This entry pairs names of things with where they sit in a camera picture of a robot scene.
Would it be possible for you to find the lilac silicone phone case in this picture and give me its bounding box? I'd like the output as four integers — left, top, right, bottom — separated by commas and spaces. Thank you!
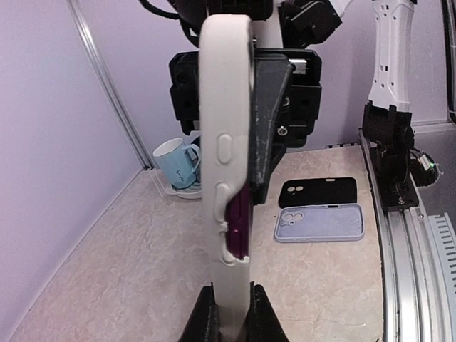
274, 203, 366, 243

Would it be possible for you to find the aluminium front rail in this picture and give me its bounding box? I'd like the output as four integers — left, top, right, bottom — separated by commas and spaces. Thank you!
359, 134, 455, 341

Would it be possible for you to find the black phone case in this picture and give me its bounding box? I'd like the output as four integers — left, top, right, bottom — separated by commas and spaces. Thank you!
278, 177, 358, 209

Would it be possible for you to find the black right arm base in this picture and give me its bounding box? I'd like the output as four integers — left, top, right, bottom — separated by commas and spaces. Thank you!
362, 100, 441, 212

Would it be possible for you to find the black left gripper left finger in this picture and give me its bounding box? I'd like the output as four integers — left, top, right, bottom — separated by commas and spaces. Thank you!
181, 285, 221, 342

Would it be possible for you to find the aluminium right corner post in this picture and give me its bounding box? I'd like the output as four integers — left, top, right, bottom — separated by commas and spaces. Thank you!
66, 0, 154, 170

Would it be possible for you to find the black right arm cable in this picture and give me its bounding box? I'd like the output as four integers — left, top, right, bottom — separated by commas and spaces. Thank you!
138, 0, 200, 49

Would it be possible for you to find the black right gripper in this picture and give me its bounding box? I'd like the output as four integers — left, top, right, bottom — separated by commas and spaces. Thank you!
167, 49, 323, 206

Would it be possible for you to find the white saucer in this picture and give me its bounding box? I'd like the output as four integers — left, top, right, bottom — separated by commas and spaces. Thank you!
165, 183, 202, 200

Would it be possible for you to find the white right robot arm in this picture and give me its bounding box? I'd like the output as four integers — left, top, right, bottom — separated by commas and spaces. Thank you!
172, 1, 418, 211

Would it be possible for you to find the purple phone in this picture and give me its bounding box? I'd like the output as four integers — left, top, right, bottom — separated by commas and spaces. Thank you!
225, 182, 253, 259

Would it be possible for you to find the light blue ceramic mug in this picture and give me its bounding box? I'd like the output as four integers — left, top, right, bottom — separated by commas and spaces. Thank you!
152, 138, 201, 190

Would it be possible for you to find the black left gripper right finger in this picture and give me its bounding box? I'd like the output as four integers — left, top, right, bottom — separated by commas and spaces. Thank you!
247, 282, 289, 342

